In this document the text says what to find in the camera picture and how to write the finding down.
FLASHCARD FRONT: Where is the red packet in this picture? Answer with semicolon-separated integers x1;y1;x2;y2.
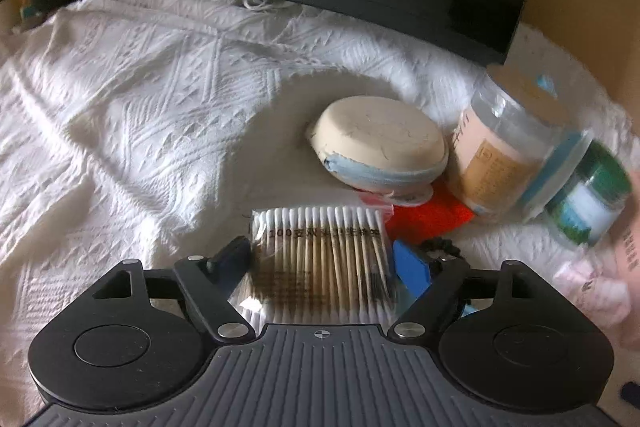
357;187;474;243

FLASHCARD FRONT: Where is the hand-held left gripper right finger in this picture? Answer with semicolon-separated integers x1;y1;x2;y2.
387;239;557;339

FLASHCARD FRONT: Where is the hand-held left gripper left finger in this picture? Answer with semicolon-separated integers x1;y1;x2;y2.
90;236;255;343

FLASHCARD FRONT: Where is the pink soft packet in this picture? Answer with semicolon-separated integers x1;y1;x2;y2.
557;169;640;350

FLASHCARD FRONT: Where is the black hair tie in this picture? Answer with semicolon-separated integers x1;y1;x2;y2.
420;239;464;264

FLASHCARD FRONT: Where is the green lid glass jar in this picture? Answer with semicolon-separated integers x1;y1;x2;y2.
545;142;634;251

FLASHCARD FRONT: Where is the cotton swab packet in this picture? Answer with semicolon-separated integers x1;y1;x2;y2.
235;206;401;325

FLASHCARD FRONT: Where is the clear jar of cotton pads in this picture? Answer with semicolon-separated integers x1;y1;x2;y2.
446;64;594;224

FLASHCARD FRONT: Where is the white textured cloth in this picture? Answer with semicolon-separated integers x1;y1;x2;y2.
0;0;640;350

